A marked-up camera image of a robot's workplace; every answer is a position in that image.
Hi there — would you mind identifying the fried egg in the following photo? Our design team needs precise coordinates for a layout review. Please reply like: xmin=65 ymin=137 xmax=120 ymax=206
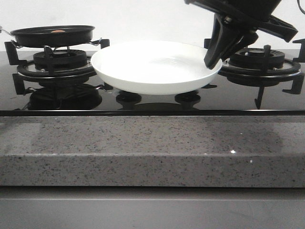
xmin=51 ymin=30 xmax=65 ymax=33

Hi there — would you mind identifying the black glass cooktop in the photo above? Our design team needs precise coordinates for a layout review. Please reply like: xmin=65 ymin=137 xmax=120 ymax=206
xmin=0 ymin=52 xmax=305 ymax=116

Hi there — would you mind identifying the black frying pan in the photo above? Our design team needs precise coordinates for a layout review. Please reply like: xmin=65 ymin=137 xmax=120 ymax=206
xmin=0 ymin=25 xmax=95 ymax=48

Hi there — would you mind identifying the left black gas burner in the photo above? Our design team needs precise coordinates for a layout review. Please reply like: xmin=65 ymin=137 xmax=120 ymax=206
xmin=33 ymin=50 xmax=87 ymax=71

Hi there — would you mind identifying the black gas burner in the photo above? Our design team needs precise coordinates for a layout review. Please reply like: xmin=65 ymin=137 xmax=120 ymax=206
xmin=229 ymin=48 xmax=285 ymax=70
xmin=33 ymin=50 xmax=87 ymax=71

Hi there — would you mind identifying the black pan support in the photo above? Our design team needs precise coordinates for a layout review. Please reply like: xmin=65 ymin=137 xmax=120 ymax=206
xmin=4 ymin=39 xmax=113 ymax=95
xmin=203 ymin=38 xmax=305 ymax=109

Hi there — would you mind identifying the left black pan support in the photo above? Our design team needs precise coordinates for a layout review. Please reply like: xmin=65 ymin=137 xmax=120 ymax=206
xmin=4 ymin=39 xmax=113 ymax=95

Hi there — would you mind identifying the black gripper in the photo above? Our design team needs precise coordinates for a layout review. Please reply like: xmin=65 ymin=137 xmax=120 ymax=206
xmin=185 ymin=0 xmax=298 ymax=69

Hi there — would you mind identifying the white ceramic plate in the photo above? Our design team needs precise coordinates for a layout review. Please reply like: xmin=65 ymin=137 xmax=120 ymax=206
xmin=91 ymin=41 xmax=222 ymax=95

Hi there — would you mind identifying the grey cabinet drawer front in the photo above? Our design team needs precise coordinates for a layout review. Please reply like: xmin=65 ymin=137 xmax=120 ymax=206
xmin=0 ymin=187 xmax=305 ymax=229

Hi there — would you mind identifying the right black pan support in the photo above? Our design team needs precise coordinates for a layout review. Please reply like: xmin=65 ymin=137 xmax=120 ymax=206
xmin=203 ymin=38 xmax=305 ymax=109

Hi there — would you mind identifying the right black gas burner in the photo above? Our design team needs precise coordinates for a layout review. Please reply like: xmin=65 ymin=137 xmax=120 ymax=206
xmin=229 ymin=48 xmax=285 ymax=70

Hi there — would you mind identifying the wire pan reducer ring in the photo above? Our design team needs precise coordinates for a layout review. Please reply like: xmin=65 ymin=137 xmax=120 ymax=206
xmin=10 ymin=37 xmax=103 ymax=52

